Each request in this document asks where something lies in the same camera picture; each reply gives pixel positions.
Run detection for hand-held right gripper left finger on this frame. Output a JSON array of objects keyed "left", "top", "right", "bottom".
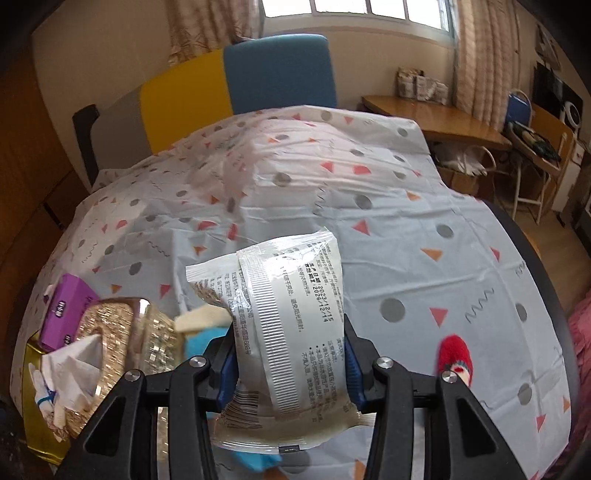
[{"left": 55, "top": 337, "right": 238, "bottom": 480}]

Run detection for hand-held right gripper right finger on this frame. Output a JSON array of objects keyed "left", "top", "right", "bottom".
[{"left": 344, "top": 314, "right": 527, "bottom": 480}]

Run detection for blue fluffy towel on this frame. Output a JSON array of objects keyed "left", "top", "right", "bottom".
[{"left": 185, "top": 325, "right": 282, "bottom": 472}]

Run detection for white wet wipes packet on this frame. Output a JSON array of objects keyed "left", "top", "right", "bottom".
[{"left": 185, "top": 226, "right": 375, "bottom": 455}]

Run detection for red plush slipper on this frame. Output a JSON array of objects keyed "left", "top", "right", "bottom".
[{"left": 436, "top": 335, "right": 474, "bottom": 386}]

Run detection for gold tin box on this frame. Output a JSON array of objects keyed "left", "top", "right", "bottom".
[{"left": 21, "top": 339, "right": 75, "bottom": 464}]

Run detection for ornate gold tissue box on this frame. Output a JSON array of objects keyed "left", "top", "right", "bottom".
[{"left": 55, "top": 298, "right": 185, "bottom": 439}]

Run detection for white facial tissue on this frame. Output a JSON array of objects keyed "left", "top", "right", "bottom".
[{"left": 39, "top": 333, "right": 105, "bottom": 411}]

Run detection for purple tissue box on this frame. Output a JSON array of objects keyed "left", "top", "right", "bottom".
[{"left": 39, "top": 273, "right": 101, "bottom": 349}]

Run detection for cardboard box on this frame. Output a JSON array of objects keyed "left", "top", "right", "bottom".
[{"left": 441, "top": 164, "right": 492, "bottom": 199}]

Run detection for pink ruffled bedding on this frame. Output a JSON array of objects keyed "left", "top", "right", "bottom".
[{"left": 566, "top": 300, "right": 591, "bottom": 361}]

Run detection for white tote bag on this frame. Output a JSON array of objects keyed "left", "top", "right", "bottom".
[{"left": 436, "top": 143, "right": 497, "bottom": 176}]

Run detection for black upright panel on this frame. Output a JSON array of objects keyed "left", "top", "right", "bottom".
[{"left": 72, "top": 104, "right": 101, "bottom": 192}]

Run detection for wooden desk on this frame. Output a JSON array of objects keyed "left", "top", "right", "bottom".
[{"left": 361, "top": 95, "right": 512, "bottom": 151}]

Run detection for wooden wardrobe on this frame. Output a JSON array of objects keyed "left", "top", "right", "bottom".
[{"left": 0, "top": 60, "right": 90, "bottom": 287}]

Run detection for white cabinet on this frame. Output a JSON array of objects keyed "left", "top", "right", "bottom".
[{"left": 556, "top": 143, "right": 585, "bottom": 213}]

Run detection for small white carton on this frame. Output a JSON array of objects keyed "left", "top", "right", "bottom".
[
  {"left": 398, "top": 67, "right": 424, "bottom": 97},
  {"left": 416, "top": 76, "right": 451, "bottom": 106}
]

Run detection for blue folding chair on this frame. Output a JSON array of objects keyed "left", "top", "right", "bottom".
[{"left": 505, "top": 90, "right": 564, "bottom": 227}]

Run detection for wooden board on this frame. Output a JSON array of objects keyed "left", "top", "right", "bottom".
[{"left": 531, "top": 106, "right": 575, "bottom": 210}]

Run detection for patterned beige curtain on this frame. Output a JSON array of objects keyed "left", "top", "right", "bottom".
[
  {"left": 166, "top": 0, "right": 266, "bottom": 68},
  {"left": 452, "top": 0, "right": 527, "bottom": 134}
]

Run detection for black television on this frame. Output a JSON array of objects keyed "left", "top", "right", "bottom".
[{"left": 533, "top": 62, "right": 583, "bottom": 121}]

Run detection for barred window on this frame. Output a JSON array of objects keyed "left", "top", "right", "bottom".
[{"left": 259, "top": 0, "right": 458, "bottom": 47}]

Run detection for hanging grey bags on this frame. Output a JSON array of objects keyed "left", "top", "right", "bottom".
[{"left": 536, "top": 23, "right": 561, "bottom": 70}]

